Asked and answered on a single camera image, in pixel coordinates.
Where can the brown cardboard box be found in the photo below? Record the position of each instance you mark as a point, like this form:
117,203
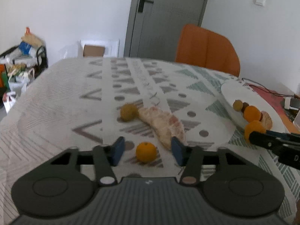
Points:
93,50

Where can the small orange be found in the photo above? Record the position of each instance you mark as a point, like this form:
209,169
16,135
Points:
145,151

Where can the brown-green round fruit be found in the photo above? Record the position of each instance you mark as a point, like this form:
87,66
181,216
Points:
128,112

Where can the patterned tablecloth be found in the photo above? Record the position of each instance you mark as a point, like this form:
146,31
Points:
70,112

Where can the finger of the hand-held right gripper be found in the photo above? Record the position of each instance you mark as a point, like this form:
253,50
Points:
263,140
279,133

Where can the orange box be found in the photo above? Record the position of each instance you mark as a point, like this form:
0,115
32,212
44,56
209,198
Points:
1,75

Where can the white framed cardboard box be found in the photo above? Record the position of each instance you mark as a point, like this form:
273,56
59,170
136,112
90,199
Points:
112,48

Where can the orange chair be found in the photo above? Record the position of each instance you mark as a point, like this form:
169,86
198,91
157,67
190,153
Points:
206,49

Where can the white plate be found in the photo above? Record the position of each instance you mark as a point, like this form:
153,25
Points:
234,93

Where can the white plastic bag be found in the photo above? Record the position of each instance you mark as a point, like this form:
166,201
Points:
9,102

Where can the grey door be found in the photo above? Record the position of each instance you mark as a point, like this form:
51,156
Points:
168,18

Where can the black metal rack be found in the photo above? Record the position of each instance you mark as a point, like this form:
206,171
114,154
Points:
43,58

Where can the dark red round fruit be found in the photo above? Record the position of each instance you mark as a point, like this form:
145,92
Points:
245,107

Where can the small brownish fruit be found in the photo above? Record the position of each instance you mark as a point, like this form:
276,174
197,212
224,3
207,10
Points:
237,105

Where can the pale peeled orange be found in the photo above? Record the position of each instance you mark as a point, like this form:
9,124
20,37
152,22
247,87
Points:
164,126

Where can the blue and white bag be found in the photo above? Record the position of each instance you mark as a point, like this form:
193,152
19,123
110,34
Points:
25,48

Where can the white light switch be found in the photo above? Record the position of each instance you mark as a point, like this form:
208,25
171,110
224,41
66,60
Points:
260,0

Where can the brown paper bag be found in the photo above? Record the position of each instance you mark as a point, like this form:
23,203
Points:
31,38

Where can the grey power adapter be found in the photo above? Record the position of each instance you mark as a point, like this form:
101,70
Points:
294,102

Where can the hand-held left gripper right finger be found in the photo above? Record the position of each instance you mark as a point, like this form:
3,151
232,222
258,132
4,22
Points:
177,152

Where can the red printed mat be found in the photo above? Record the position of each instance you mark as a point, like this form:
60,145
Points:
269,96

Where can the large orange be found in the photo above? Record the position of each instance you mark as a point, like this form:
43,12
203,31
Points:
251,113
254,127

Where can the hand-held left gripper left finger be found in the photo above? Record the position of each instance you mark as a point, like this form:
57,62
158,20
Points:
118,151

